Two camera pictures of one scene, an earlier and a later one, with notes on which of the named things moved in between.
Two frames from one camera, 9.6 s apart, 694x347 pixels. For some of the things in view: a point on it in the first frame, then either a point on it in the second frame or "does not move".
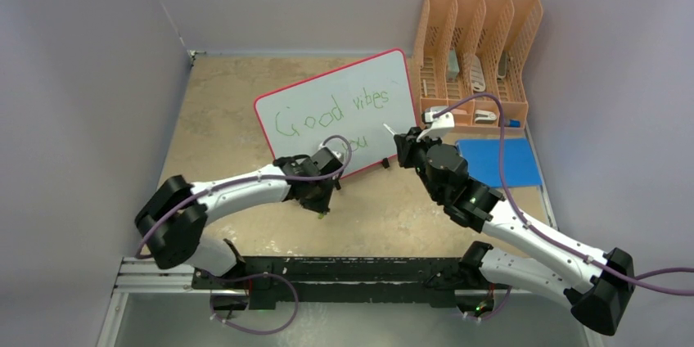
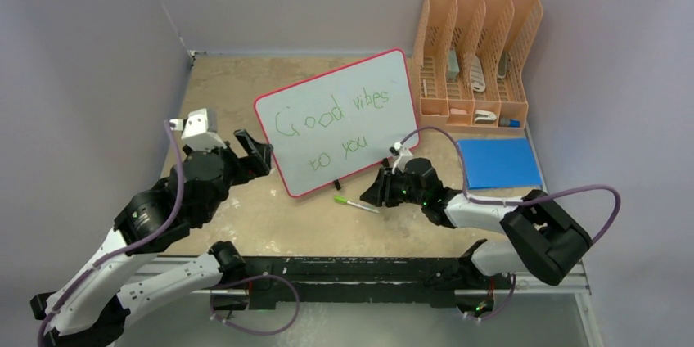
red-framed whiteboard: x=355 y=110 does not move
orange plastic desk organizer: x=475 y=42 does not move
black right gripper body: x=414 y=154 → x=401 y=191
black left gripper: x=321 y=205 → x=260 y=151
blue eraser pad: x=484 y=160 does not move
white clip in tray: x=484 y=117 does not move
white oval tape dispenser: x=478 y=78 does not move
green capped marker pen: x=393 y=132 → x=341 y=200
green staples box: x=453 y=67 does not move
